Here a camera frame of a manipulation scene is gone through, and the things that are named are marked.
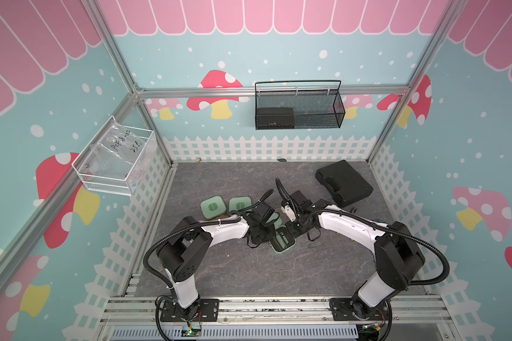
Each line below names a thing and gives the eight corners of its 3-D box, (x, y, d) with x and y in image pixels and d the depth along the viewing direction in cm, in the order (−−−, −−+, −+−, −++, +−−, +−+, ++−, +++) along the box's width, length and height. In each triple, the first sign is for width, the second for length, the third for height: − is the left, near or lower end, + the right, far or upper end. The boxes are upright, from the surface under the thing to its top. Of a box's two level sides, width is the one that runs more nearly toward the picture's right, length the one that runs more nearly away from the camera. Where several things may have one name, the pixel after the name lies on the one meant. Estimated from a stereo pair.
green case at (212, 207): (205, 221, 99) (204, 218, 97) (200, 205, 105) (198, 201, 102) (227, 213, 102) (227, 209, 100) (221, 197, 108) (220, 194, 105)
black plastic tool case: (339, 208, 103) (342, 202, 99) (314, 175, 116) (316, 168, 112) (370, 195, 108) (375, 189, 103) (343, 165, 121) (346, 158, 117)
